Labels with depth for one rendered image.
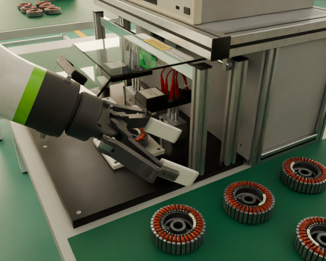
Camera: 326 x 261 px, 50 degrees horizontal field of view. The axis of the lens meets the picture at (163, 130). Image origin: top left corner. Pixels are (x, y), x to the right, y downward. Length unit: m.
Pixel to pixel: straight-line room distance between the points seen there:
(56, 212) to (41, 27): 1.74
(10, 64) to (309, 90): 0.76
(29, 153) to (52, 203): 0.24
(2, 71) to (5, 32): 1.89
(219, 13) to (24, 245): 1.42
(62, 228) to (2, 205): 1.33
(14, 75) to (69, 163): 0.47
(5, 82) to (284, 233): 0.60
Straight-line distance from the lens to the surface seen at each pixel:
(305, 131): 1.09
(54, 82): 0.53
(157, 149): 0.95
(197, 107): 0.77
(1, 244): 1.91
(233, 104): 0.83
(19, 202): 2.10
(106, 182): 0.87
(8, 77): 0.52
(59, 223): 0.82
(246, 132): 0.93
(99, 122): 0.55
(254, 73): 0.86
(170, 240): 0.70
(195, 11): 0.81
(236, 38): 0.75
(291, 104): 0.98
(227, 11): 0.87
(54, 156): 0.99
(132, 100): 1.19
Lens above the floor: 1.31
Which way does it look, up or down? 30 degrees down
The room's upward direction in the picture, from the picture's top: straight up
